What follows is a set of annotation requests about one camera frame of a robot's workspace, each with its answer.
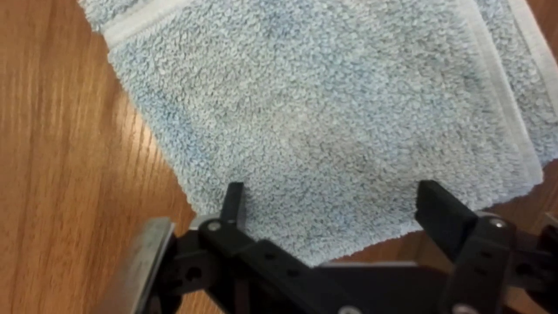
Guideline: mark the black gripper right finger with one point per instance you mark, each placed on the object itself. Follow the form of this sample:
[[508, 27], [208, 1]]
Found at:
[[443, 217]]

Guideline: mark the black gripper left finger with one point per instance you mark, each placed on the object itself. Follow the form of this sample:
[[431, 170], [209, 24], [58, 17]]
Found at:
[[232, 203]]

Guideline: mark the light blue towel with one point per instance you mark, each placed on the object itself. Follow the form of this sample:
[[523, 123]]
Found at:
[[331, 113]]

